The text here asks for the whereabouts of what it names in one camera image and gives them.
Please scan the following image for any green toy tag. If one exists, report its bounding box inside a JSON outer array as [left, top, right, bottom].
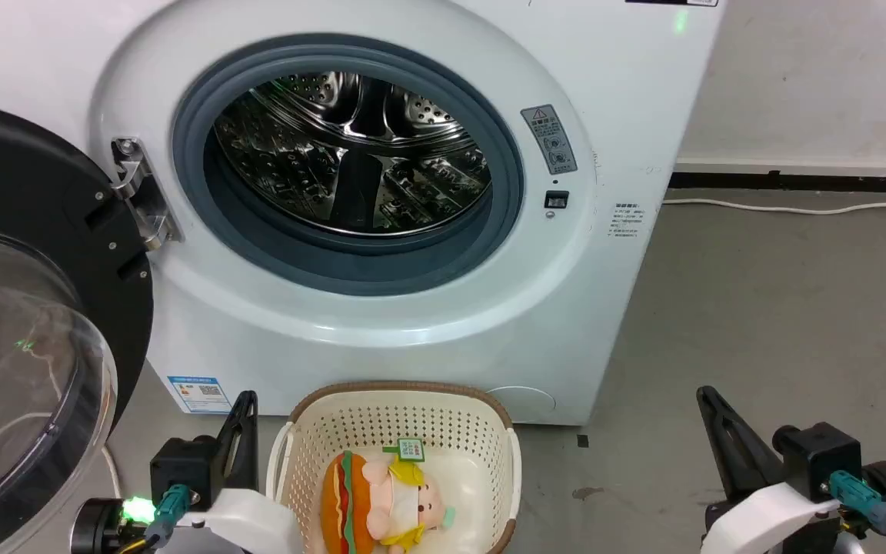
[[383, 437, 427, 465]]

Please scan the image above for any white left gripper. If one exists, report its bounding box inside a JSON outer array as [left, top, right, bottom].
[[178, 391, 305, 554]]

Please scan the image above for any grey warning sticker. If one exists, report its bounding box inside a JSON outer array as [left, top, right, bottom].
[[521, 104, 578, 176]]

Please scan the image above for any white floor cable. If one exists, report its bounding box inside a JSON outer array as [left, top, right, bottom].
[[662, 190, 886, 217]]

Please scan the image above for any shiny steel washer drum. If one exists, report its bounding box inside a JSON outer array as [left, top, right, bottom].
[[214, 72, 493, 236]]

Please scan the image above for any teal plug right gripper cable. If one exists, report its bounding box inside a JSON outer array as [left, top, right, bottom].
[[830, 471, 886, 554]]

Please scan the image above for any blue white energy label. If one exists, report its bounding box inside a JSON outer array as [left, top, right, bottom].
[[168, 375, 233, 415]]

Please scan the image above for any black washer door with glass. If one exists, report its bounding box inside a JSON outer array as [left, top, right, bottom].
[[0, 100, 155, 554]]

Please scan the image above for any grey rubber door gasket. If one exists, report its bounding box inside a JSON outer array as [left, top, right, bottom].
[[172, 35, 525, 298]]

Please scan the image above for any black baseboard strip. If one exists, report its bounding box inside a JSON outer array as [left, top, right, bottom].
[[668, 171, 886, 193]]

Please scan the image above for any teal plug left gripper cable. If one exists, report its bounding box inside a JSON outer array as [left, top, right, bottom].
[[116, 483, 199, 554]]

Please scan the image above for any round white filter cover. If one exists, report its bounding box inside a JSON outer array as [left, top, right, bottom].
[[485, 385, 558, 425]]

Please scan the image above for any white front-load washing machine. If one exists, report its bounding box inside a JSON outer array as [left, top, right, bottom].
[[0, 0, 728, 428]]

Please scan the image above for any metal door hinge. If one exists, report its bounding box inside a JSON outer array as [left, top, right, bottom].
[[111, 137, 182, 252]]

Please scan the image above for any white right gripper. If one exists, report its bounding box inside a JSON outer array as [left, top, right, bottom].
[[696, 386, 841, 554]]

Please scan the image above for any cream perforated laundry basket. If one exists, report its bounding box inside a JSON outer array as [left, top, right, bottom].
[[266, 381, 522, 554]]

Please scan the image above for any small printed text label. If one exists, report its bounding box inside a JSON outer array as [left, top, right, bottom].
[[610, 202, 642, 239]]

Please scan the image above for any hamburger plush doll toy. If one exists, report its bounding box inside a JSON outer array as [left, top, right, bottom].
[[320, 450, 458, 554]]

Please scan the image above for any thin white cable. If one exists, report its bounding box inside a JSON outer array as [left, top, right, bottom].
[[101, 442, 125, 501]]

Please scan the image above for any teal plug gripper cable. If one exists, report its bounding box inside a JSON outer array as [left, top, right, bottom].
[[830, 471, 886, 554], [116, 483, 199, 554]]

